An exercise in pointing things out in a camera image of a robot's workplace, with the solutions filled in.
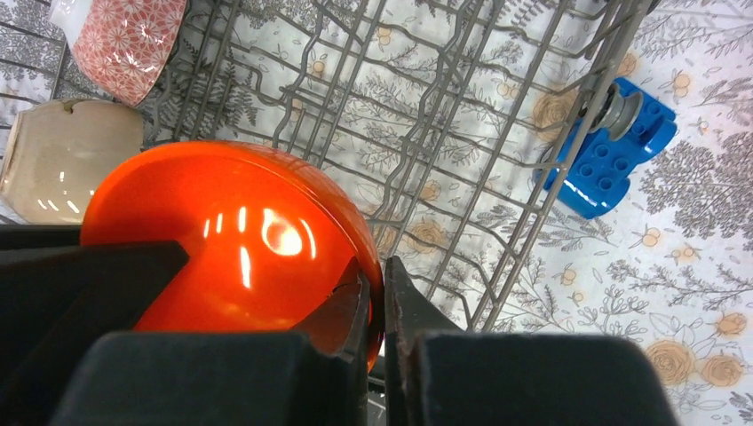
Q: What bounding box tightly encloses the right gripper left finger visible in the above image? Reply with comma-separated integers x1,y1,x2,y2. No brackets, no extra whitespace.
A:
290,258,370,425

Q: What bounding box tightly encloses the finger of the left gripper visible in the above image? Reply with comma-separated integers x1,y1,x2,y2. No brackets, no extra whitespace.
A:
1,225,189,406

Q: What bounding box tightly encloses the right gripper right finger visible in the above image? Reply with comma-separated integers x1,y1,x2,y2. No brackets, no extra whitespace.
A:
384,256,459,425

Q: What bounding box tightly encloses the orange bowl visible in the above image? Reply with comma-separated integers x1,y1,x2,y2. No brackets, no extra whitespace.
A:
80,140,384,366

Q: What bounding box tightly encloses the grey wire dish rack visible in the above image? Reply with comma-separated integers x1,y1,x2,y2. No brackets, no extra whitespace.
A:
46,0,657,334

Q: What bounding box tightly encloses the near beige patterned bowl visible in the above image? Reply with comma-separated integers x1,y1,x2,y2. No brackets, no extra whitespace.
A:
1,99,144,225

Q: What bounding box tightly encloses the floral tablecloth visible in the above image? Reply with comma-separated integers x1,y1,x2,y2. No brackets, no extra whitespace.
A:
0,0,753,426

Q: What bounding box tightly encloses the blue toy block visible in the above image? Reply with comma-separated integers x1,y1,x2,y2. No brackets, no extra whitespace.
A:
558,77,678,219

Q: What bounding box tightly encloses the pink patterned bowl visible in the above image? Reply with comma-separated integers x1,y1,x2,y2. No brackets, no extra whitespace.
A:
49,0,187,107

